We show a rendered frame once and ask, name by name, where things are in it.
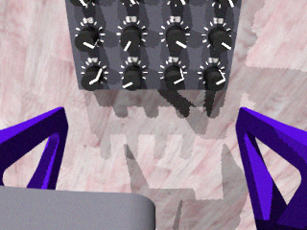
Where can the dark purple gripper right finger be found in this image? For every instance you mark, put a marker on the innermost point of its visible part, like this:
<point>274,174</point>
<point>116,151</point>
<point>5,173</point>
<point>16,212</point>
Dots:
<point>270,210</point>

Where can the dark grey knob box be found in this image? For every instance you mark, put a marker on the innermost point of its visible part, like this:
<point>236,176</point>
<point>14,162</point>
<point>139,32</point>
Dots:
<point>193,38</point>

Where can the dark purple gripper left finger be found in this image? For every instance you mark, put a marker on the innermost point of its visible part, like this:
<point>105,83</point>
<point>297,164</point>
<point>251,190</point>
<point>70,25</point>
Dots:
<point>16,141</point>

